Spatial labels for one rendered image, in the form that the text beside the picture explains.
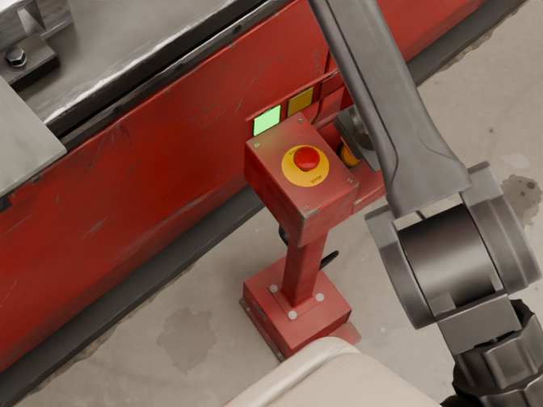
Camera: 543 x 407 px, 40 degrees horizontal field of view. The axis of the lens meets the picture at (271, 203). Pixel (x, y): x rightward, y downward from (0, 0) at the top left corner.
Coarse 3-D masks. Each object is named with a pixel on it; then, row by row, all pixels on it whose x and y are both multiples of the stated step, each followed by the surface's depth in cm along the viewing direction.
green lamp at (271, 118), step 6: (276, 108) 112; (264, 114) 111; (270, 114) 112; (276, 114) 113; (258, 120) 111; (264, 120) 113; (270, 120) 114; (276, 120) 115; (258, 126) 113; (264, 126) 114; (270, 126) 115; (258, 132) 115
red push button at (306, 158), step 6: (300, 150) 111; (306, 150) 111; (312, 150) 111; (294, 156) 111; (300, 156) 111; (306, 156) 111; (312, 156) 111; (318, 156) 111; (294, 162) 111; (300, 162) 111; (306, 162) 110; (312, 162) 111; (318, 162) 111; (300, 168) 111; (306, 168) 110; (312, 168) 111
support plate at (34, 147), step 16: (0, 80) 92; (0, 96) 91; (16, 96) 91; (0, 112) 90; (16, 112) 90; (32, 112) 90; (0, 128) 89; (16, 128) 89; (32, 128) 89; (0, 144) 88; (16, 144) 88; (32, 144) 88; (48, 144) 88; (0, 160) 87; (16, 160) 87; (32, 160) 87; (48, 160) 87; (0, 176) 86; (16, 176) 86; (0, 192) 85
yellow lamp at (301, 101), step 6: (306, 90) 113; (312, 90) 114; (300, 96) 113; (306, 96) 115; (294, 102) 114; (300, 102) 115; (306, 102) 116; (288, 108) 114; (294, 108) 115; (300, 108) 117; (288, 114) 116
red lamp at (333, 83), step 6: (330, 78) 115; (336, 78) 116; (342, 78) 117; (324, 84) 115; (330, 84) 116; (336, 84) 118; (342, 84) 119; (324, 90) 117; (330, 90) 118; (324, 96) 118
